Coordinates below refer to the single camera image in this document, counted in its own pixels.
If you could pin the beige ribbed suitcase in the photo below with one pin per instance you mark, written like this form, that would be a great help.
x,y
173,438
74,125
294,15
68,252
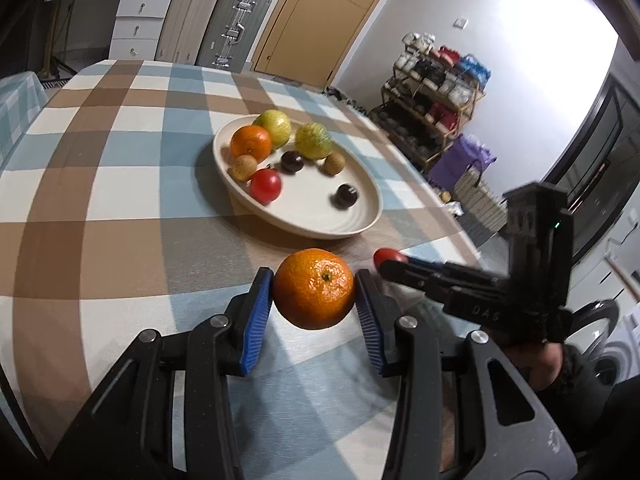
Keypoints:
x,y
183,30

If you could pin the woven basket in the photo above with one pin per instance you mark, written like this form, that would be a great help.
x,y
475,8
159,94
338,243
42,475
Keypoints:
x,y
476,197

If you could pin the silver grey suitcase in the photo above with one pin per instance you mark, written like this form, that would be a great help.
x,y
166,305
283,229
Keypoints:
x,y
230,33

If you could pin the purple bag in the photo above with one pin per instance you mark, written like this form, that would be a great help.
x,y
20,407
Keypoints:
x,y
465,152

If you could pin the yellow lemon fruit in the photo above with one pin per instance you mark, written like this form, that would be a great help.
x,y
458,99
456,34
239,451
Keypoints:
x,y
277,124

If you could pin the green yellow citrus fruit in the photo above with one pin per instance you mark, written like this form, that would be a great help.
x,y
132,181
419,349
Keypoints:
x,y
313,141

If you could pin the red tomato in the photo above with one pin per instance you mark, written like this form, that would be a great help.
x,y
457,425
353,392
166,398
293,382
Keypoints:
x,y
265,186
388,254

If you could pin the right human hand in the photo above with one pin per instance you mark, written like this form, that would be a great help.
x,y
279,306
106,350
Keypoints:
x,y
540,364

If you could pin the dark plum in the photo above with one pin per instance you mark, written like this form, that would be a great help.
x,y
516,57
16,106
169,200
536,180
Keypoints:
x,y
345,196
291,162

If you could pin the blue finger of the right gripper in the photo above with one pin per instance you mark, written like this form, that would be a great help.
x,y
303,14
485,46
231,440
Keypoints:
x,y
437,279

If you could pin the orange mandarin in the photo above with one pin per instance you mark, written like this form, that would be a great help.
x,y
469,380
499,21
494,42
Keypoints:
x,y
314,289
251,140

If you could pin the wooden door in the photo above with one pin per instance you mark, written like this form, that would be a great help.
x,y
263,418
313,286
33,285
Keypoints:
x,y
306,41

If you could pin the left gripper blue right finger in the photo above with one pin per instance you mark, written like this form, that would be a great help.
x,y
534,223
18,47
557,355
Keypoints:
x,y
463,412

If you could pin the cream round plate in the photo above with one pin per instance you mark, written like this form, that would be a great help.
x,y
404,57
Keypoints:
x,y
305,206

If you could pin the checkered tablecloth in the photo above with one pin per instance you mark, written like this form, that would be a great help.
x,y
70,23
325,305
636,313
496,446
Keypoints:
x,y
114,220

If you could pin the wooden shoe rack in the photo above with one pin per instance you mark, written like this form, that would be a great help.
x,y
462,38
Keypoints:
x,y
432,94

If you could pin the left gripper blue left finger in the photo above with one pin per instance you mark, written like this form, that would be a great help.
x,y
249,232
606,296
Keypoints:
x,y
163,410

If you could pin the brown longan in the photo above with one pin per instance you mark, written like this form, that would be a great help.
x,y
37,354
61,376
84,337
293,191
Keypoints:
x,y
243,168
334,164

